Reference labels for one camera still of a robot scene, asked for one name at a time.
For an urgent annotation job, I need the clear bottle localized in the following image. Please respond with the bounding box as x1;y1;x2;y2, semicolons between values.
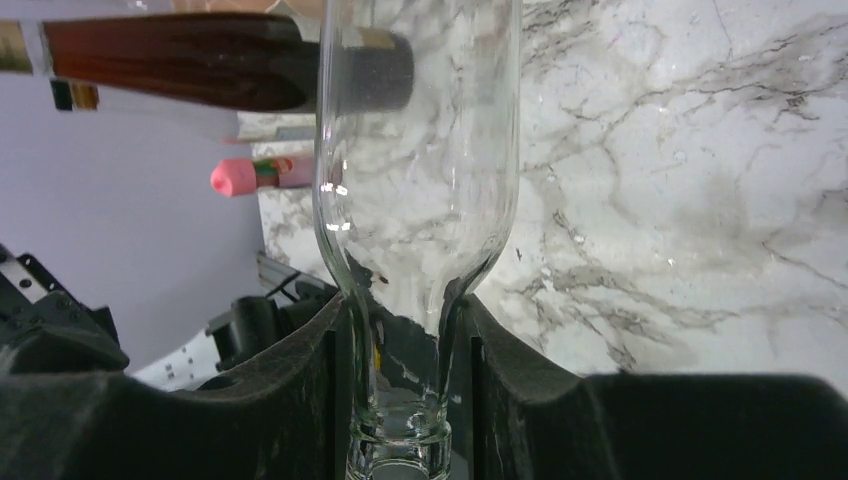
313;1;522;479

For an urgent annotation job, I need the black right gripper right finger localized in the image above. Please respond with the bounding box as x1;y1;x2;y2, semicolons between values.
460;298;847;479

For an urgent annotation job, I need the pink bottle cap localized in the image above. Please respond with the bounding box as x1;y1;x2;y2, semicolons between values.
209;155;316;199

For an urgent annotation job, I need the dark red gold-foil bottle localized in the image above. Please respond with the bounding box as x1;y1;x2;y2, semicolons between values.
0;11;416;115

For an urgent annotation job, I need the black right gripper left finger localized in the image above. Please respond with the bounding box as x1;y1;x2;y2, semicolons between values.
1;298;347;479

